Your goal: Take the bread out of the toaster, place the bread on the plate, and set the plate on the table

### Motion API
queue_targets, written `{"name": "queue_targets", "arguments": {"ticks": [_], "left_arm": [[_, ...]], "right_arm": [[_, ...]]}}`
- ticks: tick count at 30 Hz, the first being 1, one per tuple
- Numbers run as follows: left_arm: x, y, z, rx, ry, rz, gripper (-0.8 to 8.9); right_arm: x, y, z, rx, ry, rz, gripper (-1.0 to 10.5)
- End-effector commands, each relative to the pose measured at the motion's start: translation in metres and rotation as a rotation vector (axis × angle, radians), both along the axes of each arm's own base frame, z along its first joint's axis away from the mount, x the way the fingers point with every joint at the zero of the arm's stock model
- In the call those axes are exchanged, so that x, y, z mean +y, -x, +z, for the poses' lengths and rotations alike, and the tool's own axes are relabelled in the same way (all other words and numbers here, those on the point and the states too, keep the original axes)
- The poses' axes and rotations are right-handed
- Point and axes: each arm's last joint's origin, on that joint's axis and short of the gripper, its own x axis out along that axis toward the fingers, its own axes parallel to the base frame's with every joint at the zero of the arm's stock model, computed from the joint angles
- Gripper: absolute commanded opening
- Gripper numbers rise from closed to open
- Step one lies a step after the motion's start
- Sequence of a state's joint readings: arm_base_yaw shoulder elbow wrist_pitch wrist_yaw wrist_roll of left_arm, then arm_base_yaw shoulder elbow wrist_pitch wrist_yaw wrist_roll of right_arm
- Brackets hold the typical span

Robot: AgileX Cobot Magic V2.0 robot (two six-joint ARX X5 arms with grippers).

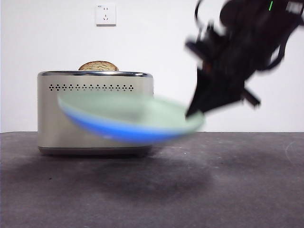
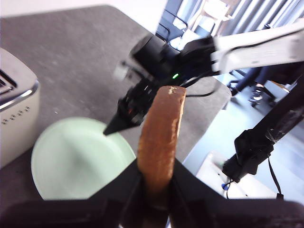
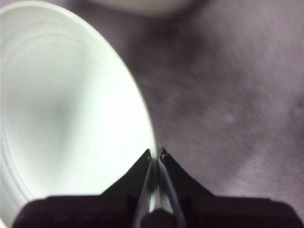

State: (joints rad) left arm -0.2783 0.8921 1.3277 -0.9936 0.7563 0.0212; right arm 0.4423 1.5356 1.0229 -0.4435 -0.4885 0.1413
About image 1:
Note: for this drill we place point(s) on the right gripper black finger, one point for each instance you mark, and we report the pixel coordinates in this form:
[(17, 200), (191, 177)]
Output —
[(202, 95), (228, 95)]

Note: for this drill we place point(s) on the pale green round plate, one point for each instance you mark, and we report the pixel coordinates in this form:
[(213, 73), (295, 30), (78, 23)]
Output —
[(133, 111)]

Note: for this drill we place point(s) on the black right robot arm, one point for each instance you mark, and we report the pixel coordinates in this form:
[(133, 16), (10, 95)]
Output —
[(249, 23)]

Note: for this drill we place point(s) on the small dark-crusted bread slice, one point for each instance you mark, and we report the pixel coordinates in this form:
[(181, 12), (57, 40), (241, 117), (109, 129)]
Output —
[(98, 66)]

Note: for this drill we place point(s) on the cream toaster with chrome top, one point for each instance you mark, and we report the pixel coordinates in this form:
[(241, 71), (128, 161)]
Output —
[(47, 114)]

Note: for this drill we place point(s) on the white wall power socket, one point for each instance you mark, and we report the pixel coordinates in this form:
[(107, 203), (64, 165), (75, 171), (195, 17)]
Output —
[(106, 14)]

